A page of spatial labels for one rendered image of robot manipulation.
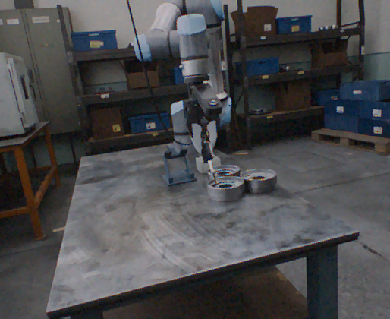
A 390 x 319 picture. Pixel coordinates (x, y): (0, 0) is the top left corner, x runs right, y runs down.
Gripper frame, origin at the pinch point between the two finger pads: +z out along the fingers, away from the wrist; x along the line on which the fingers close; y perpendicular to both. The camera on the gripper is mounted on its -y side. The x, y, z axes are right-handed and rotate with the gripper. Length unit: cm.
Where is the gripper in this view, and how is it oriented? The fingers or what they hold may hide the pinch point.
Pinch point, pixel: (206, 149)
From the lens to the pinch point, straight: 96.3
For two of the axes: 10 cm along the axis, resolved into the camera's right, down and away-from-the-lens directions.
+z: 1.0, 9.6, 2.6
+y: -2.8, -2.2, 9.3
